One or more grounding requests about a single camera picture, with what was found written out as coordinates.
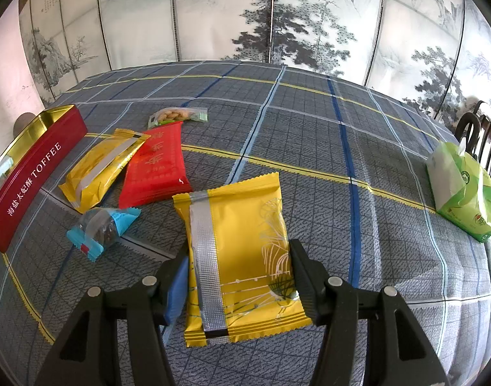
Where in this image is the beige round disc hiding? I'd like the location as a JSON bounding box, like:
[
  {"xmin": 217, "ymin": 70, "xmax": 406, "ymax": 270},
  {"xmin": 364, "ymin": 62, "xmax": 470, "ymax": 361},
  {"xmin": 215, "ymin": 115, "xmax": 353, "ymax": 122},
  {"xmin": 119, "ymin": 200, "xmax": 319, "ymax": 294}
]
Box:
[{"xmin": 13, "ymin": 113, "xmax": 34, "ymax": 137}]

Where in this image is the yellow snack packet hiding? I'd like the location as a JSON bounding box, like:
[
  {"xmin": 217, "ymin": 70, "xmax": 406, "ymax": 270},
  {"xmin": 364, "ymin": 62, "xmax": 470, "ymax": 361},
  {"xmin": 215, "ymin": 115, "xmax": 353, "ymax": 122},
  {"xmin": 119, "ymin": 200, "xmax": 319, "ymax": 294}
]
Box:
[
  {"xmin": 58, "ymin": 128, "xmax": 151, "ymax": 215},
  {"xmin": 172, "ymin": 172, "xmax": 314, "ymax": 348}
]

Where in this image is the light blue candy packet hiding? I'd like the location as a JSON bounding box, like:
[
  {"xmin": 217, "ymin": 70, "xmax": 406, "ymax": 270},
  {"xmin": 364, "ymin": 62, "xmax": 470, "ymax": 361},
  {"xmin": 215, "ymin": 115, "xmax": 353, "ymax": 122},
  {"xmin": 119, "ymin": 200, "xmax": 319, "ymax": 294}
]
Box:
[{"xmin": 66, "ymin": 207, "xmax": 141, "ymax": 264}]

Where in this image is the red snack packet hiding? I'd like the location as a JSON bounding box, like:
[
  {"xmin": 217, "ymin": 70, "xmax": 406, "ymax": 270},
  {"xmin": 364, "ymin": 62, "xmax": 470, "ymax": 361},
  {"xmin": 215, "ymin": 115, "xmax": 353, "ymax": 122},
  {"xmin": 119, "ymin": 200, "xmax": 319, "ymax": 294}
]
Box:
[{"xmin": 118, "ymin": 121, "xmax": 194, "ymax": 210}]

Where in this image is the painted landscape folding screen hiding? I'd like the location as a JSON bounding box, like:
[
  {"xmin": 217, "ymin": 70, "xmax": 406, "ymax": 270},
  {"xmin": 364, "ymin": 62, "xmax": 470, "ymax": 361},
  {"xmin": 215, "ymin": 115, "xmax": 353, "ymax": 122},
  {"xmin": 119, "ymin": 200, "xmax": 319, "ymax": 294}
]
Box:
[{"xmin": 18, "ymin": 0, "xmax": 491, "ymax": 129}]

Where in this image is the blue plaid tablecloth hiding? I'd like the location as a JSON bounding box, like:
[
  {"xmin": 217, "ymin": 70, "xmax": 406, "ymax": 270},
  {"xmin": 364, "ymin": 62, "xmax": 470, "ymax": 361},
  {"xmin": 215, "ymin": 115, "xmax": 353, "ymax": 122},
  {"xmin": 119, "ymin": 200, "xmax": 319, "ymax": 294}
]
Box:
[{"xmin": 0, "ymin": 60, "xmax": 491, "ymax": 386}]

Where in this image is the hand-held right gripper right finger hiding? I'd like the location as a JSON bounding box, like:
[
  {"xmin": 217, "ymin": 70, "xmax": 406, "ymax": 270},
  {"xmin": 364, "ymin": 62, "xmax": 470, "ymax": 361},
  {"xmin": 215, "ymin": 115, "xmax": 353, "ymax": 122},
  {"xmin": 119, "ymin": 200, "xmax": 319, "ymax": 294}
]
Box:
[{"xmin": 289, "ymin": 239, "xmax": 451, "ymax": 386}]

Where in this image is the green tissue pack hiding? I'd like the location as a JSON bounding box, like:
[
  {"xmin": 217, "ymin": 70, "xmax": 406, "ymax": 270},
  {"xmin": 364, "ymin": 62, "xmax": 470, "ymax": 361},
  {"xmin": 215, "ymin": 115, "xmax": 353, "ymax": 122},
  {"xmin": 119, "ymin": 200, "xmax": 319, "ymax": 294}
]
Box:
[{"xmin": 426, "ymin": 137, "xmax": 491, "ymax": 244}]

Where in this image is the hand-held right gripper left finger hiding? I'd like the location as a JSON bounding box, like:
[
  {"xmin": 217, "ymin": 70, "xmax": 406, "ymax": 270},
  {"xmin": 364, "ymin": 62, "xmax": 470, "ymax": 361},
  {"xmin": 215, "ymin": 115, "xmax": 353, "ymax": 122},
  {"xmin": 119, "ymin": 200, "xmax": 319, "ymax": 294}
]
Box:
[{"xmin": 34, "ymin": 241, "xmax": 190, "ymax": 386}]

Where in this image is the clear peanut packet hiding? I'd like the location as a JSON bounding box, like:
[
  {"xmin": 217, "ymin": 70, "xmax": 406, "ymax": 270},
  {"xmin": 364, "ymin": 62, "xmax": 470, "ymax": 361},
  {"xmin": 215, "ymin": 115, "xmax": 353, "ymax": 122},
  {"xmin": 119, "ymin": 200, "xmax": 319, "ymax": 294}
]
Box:
[{"xmin": 148, "ymin": 106, "xmax": 209, "ymax": 130}]

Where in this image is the red and gold tin box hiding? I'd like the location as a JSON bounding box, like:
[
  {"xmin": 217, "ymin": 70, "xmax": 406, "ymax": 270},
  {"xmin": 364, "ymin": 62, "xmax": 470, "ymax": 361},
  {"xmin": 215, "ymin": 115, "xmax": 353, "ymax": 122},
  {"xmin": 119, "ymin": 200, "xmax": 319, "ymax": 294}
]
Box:
[{"xmin": 0, "ymin": 105, "xmax": 88, "ymax": 254}]

